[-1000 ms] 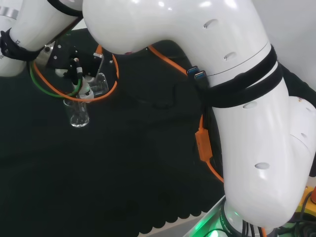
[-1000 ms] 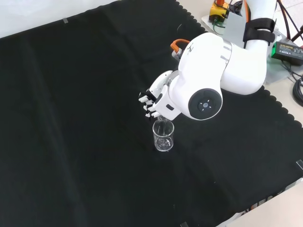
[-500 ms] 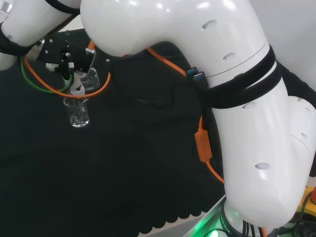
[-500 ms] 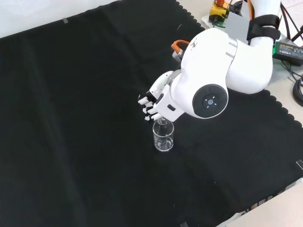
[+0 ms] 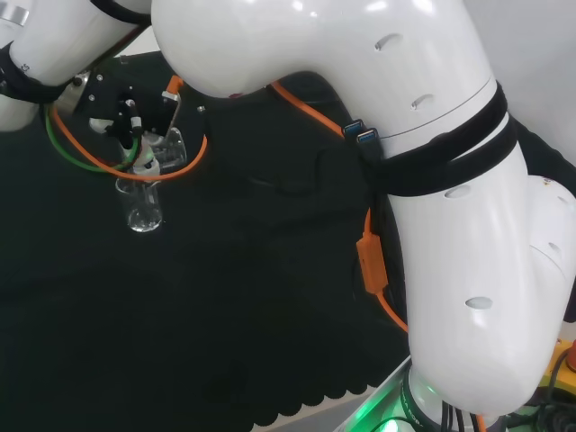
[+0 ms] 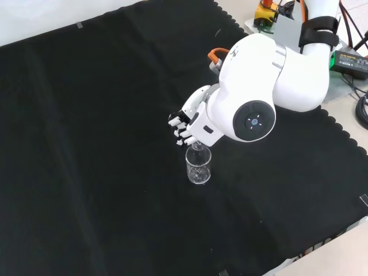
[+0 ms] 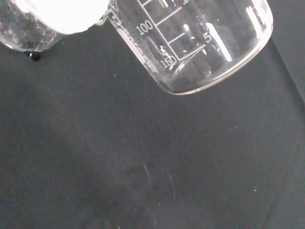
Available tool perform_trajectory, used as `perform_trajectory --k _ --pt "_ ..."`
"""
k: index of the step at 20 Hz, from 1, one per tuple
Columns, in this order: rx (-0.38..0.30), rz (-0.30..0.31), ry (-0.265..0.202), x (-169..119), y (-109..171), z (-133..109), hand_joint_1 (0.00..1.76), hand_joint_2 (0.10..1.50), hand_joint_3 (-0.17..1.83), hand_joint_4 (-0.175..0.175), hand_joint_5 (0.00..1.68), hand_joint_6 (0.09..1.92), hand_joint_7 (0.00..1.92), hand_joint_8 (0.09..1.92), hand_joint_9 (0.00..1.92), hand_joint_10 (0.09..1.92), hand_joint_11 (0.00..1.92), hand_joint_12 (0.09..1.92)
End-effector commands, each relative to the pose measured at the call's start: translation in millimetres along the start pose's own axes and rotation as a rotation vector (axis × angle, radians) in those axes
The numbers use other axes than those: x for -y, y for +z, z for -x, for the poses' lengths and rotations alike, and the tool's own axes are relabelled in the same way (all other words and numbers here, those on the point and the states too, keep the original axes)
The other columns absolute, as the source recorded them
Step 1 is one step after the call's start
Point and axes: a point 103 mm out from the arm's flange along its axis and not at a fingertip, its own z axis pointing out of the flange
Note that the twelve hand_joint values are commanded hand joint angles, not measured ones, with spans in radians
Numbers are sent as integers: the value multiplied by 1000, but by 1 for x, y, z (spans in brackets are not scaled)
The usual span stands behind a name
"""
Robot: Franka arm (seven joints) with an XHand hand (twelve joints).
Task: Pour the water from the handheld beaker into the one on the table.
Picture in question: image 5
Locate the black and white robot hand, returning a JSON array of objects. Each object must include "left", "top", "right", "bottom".
[{"left": 74, "top": 71, "right": 184, "bottom": 179}]

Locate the clear glass beaker with water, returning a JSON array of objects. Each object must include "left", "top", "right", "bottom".
[{"left": 143, "top": 127, "right": 188, "bottom": 175}]

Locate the clear empty glass beaker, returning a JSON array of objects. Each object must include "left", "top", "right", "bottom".
[{"left": 114, "top": 173, "right": 164, "bottom": 234}]

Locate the black bench cloth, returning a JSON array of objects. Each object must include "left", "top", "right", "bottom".
[{"left": 0, "top": 49, "right": 576, "bottom": 431}]

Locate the yellow stop button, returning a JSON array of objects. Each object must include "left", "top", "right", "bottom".
[{"left": 537, "top": 339, "right": 576, "bottom": 398}]

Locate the green cable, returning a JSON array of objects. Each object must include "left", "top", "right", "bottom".
[{"left": 44, "top": 102, "right": 150, "bottom": 175}]

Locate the black arm strap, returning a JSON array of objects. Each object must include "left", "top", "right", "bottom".
[
  {"left": 367, "top": 80, "right": 519, "bottom": 199},
  {"left": 0, "top": 44, "right": 65, "bottom": 104}
]

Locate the orange cable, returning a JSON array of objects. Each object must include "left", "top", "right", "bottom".
[{"left": 47, "top": 75, "right": 490, "bottom": 431}]

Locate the grey metal base plate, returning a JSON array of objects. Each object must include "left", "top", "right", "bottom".
[{"left": 335, "top": 355, "right": 576, "bottom": 432}]

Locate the black cable coil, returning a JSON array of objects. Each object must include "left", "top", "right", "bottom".
[{"left": 512, "top": 391, "right": 576, "bottom": 432}]

